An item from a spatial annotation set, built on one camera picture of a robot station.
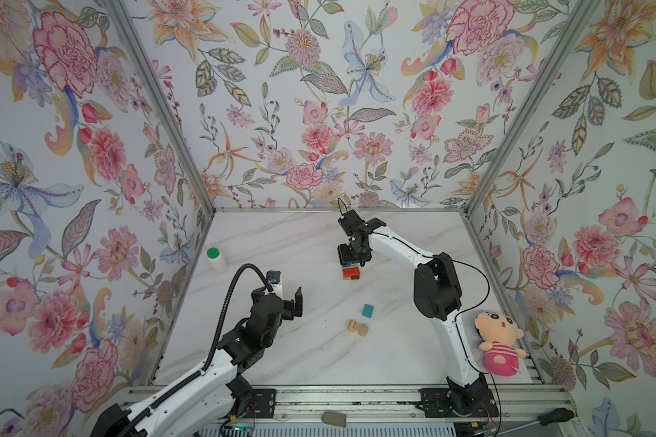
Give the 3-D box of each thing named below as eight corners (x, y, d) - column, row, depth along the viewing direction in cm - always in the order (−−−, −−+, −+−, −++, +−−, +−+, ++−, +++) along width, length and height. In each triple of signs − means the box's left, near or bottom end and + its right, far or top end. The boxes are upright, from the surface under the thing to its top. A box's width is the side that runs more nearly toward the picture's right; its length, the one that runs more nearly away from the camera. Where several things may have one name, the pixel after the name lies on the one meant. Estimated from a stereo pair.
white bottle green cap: (211, 273, 101) (203, 260, 95) (215, 261, 105) (208, 247, 99) (225, 273, 101) (218, 260, 95) (228, 261, 105) (222, 247, 99)
